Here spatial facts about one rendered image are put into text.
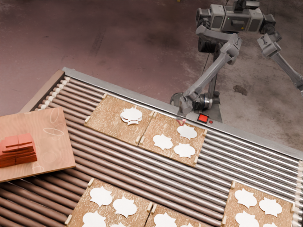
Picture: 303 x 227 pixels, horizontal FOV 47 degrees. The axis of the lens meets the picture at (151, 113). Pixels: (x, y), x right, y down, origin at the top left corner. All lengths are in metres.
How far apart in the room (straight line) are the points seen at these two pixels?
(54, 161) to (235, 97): 2.71
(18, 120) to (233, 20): 1.69
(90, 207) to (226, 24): 1.65
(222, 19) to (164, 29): 2.51
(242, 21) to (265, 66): 2.30
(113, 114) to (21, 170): 0.79
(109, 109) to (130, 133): 0.27
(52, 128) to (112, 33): 2.83
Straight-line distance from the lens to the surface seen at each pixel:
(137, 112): 2.58
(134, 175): 2.31
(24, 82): 4.28
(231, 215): 2.28
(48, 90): 2.77
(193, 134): 2.56
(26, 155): 2.20
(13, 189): 2.31
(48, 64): 4.49
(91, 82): 2.87
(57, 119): 2.44
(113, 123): 2.55
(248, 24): 2.85
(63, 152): 2.27
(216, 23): 2.79
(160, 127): 2.56
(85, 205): 2.18
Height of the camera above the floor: 2.86
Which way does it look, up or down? 47 degrees down
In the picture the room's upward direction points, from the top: 10 degrees clockwise
